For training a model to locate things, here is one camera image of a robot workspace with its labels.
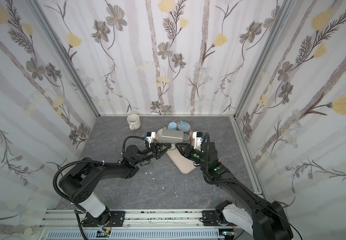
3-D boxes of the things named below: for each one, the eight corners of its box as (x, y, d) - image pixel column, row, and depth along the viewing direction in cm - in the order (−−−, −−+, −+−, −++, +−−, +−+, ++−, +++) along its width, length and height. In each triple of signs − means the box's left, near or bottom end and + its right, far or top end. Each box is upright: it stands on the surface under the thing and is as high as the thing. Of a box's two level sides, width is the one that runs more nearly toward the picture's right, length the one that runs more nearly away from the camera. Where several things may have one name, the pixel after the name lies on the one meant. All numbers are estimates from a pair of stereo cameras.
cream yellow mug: (127, 133, 110) (124, 126, 104) (130, 120, 118) (128, 113, 113) (139, 133, 110) (137, 126, 104) (141, 120, 119) (140, 113, 113)
